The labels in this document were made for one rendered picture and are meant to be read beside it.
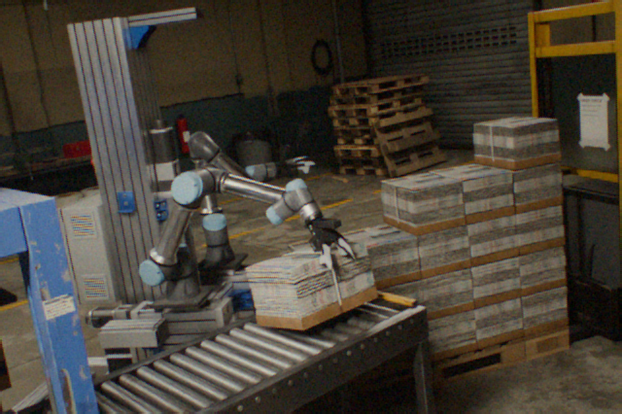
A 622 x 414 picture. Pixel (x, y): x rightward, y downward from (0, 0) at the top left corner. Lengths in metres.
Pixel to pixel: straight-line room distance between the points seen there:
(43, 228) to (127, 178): 1.70
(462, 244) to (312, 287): 1.35
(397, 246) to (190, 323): 1.09
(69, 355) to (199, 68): 9.17
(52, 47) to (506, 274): 7.16
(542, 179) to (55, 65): 7.11
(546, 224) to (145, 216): 2.09
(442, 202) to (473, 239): 0.28
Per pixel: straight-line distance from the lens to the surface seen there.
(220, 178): 2.82
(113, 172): 3.28
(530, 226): 3.88
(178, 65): 10.46
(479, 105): 11.19
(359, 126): 9.93
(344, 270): 2.59
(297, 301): 2.46
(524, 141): 3.79
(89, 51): 3.26
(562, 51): 4.26
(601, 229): 4.43
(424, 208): 3.53
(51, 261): 1.59
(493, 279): 3.83
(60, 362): 1.64
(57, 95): 9.67
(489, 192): 3.70
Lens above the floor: 1.78
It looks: 12 degrees down
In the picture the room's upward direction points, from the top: 7 degrees counter-clockwise
